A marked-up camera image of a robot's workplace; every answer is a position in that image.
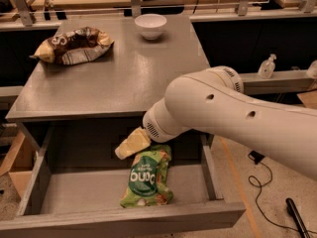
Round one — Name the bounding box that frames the black power adapter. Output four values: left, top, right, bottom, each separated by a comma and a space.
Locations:
248, 151, 264, 165

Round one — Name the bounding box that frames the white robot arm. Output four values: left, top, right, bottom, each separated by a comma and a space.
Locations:
115, 66, 317, 179

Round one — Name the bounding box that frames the clear hand sanitizer bottle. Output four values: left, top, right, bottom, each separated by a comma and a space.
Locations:
258, 54, 276, 79

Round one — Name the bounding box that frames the cardboard box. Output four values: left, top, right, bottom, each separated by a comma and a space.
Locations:
0, 131, 36, 197

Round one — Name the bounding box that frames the open grey top drawer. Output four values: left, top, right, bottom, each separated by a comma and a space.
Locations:
1, 128, 245, 238

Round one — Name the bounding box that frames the metal railing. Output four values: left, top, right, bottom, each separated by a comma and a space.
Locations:
0, 0, 316, 28

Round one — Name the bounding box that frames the grey cabinet with top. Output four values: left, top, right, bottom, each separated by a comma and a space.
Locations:
7, 15, 209, 170

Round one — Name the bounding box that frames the white ceramic bowl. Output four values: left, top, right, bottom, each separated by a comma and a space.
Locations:
135, 14, 167, 41

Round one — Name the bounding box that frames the black rod on floor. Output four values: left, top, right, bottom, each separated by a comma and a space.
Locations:
285, 197, 311, 238

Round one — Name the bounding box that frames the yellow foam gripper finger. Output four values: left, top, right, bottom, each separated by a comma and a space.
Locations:
115, 127, 151, 160

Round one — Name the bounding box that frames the green rice chip bag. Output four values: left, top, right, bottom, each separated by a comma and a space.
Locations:
120, 145, 173, 207

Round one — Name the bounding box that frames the brown chip bag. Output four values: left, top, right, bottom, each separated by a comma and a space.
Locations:
31, 27, 114, 65

